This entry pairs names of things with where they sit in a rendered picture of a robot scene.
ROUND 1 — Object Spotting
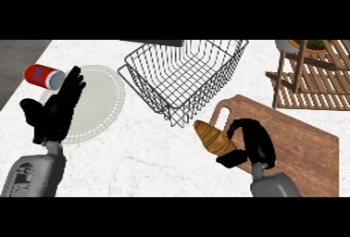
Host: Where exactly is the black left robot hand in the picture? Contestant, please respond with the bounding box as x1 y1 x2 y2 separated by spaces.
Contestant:
19 65 87 145

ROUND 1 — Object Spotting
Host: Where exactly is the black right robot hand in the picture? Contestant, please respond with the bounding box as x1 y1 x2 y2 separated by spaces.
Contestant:
214 118 277 170

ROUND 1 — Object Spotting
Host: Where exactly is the brown croissant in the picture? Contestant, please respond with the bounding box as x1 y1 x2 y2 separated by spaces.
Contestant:
193 119 239 157

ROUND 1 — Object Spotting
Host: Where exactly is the brown wooden cutting board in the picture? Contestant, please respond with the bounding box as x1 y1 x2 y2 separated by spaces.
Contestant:
208 94 341 198

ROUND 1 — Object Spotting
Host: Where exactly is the round white placemat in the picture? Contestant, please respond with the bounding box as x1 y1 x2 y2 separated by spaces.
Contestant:
39 64 127 145

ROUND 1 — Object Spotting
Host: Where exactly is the red can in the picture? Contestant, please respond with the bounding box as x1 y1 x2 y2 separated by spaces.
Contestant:
23 64 66 91

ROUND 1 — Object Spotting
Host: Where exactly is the brown wooden slatted rack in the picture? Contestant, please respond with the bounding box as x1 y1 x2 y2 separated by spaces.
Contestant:
265 39 350 111

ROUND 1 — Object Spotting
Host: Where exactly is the dark grey appliance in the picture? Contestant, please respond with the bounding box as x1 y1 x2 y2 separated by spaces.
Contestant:
119 39 184 48

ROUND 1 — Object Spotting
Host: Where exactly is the potted green plant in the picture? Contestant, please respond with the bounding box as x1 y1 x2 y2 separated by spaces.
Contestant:
285 39 333 54

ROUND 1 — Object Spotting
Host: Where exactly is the dark wire basket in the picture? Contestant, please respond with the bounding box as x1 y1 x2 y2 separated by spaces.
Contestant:
116 39 249 128

